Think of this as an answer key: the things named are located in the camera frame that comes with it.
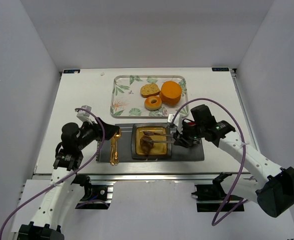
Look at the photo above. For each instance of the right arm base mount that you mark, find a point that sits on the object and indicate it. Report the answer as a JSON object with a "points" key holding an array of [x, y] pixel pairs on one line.
{"points": [[209, 196]]}

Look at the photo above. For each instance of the blue right corner label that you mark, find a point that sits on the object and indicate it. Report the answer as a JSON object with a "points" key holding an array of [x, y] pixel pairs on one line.
{"points": [[220, 69]]}

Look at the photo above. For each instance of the black square plate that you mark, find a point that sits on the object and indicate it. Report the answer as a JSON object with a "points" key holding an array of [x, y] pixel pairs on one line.
{"points": [[159, 150]]}

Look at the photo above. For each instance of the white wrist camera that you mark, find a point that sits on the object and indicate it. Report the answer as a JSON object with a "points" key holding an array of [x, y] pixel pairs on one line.
{"points": [[174, 121], [83, 115]]}

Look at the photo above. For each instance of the gold fork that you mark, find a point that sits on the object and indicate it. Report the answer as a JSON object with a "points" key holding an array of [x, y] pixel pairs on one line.
{"points": [[112, 155]]}

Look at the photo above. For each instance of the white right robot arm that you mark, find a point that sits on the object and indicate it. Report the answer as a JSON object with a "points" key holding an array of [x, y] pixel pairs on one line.
{"points": [[272, 186]]}

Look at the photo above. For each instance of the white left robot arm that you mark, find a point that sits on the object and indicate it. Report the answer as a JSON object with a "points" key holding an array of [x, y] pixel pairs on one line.
{"points": [[66, 187]]}

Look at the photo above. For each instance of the metal tongs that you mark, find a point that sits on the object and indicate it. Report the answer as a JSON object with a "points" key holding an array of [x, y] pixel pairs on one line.
{"points": [[151, 133]]}

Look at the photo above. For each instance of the glazed donut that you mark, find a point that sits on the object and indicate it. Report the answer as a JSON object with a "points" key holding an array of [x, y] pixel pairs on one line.
{"points": [[153, 103]]}

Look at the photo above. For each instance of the blue corner label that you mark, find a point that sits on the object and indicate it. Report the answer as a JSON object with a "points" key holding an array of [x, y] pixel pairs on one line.
{"points": [[220, 69], [71, 71]]}

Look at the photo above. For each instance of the aluminium table frame rail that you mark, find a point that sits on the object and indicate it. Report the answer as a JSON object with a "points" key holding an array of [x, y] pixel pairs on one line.
{"points": [[152, 177]]}

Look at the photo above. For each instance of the brown chocolate croissant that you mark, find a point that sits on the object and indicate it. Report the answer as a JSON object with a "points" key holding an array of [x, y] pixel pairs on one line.
{"points": [[146, 144]]}

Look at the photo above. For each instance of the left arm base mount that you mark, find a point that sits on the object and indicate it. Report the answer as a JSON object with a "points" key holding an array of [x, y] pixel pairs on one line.
{"points": [[97, 194]]}

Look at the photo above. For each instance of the large orange bun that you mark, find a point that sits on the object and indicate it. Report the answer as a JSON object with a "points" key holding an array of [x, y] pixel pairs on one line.
{"points": [[170, 93]]}

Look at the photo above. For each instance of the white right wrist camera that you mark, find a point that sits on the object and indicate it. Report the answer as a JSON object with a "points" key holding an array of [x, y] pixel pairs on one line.
{"points": [[174, 121]]}

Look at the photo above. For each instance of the floral serving tray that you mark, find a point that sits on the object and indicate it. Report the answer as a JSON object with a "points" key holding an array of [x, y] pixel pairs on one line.
{"points": [[127, 101]]}

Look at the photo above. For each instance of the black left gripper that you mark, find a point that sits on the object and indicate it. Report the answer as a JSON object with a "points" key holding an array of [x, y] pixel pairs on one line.
{"points": [[102, 130]]}

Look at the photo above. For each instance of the gold spoon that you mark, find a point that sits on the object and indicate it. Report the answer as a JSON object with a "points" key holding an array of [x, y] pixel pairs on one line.
{"points": [[116, 137]]}

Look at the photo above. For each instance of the blue left corner label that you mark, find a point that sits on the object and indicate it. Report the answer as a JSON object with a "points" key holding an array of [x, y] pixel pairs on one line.
{"points": [[71, 71]]}

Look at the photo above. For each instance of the sliced bread piece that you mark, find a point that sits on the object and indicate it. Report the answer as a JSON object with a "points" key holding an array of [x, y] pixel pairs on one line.
{"points": [[149, 90]]}

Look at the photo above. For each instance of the dark grey placemat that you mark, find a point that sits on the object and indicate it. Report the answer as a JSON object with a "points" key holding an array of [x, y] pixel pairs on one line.
{"points": [[126, 148]]}

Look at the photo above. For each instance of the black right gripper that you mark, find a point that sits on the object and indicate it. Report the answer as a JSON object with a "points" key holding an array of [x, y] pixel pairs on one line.
{"points": [[184, 139]]}

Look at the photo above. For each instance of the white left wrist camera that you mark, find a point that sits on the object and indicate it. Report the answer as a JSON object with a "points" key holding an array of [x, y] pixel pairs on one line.
{"points": [[83, 115]]}

